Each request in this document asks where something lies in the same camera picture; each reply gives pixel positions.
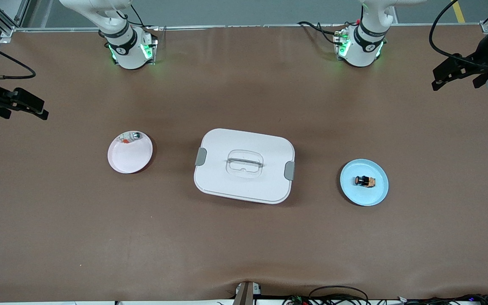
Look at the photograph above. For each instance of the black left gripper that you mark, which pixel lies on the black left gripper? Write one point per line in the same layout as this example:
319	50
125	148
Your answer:
479	62

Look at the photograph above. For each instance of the orange and black switch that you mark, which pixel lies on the orange and black switch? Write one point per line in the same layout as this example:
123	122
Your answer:
366	181

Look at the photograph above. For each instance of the small clear grey component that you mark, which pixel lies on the small clear grey component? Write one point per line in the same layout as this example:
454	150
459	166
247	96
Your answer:
131	136

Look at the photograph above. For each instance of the pink round plate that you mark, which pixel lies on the pink round plate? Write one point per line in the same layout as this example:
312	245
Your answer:
129	159

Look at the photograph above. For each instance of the light blue round plate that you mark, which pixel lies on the light blue round plate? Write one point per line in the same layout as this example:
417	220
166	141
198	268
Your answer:
364	195

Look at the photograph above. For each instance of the grey box latch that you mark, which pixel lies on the grey box latch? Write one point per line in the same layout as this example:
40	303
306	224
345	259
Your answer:
289	170
201	156

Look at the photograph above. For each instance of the white lidded storage box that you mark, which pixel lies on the white lidded storage box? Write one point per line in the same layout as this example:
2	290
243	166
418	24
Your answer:
227	182

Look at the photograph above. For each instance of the brown table mat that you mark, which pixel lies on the brown table mat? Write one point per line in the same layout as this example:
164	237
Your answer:
244	245

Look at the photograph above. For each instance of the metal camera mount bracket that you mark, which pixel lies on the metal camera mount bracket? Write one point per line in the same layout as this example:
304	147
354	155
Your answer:
246	294

